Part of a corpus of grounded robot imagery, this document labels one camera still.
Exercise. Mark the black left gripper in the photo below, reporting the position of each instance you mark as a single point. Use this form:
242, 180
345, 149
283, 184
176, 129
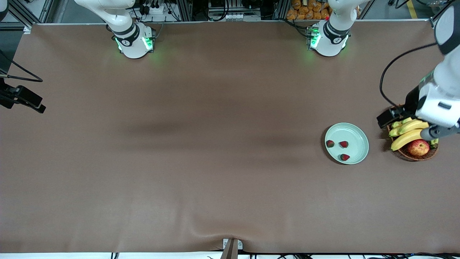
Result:
411, 100

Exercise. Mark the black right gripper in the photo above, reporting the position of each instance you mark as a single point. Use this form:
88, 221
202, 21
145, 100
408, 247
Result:
8, 96

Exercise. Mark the red strawberry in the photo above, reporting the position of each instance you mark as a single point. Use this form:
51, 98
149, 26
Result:
344, 144
345, 157
330, 143

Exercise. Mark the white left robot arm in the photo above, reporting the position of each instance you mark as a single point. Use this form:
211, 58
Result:
330, 43

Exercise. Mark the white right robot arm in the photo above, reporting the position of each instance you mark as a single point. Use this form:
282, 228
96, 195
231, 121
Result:
133, 46

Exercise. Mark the light green plate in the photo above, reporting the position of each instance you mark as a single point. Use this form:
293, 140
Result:
355, 151

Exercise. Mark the small greenish banana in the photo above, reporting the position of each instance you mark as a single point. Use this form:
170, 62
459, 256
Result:
397, 124

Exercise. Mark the yellow banana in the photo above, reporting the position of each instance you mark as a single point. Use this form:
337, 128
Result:
406, 138
409, 126

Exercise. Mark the brown wicker basket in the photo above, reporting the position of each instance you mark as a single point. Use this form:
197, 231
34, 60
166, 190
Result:
401, 152

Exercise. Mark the red apple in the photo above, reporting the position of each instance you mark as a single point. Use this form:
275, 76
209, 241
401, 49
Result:
418, 147

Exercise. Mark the orange bread rolls pack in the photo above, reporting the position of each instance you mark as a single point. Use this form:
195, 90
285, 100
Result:
305, 10

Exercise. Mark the white power strip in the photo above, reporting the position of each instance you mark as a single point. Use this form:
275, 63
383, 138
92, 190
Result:
154, 10

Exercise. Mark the brown table mat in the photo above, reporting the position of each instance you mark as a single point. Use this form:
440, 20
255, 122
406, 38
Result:
230, 90

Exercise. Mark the white terminal block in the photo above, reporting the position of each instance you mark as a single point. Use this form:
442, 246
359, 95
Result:
237, 16

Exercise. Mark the aluminium frame profile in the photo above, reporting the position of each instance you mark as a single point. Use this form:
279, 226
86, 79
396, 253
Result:
46, 10
282, 10
185, 10
19, 12

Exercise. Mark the metal mount bracket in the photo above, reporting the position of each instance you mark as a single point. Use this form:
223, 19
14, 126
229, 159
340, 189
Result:
231, 246

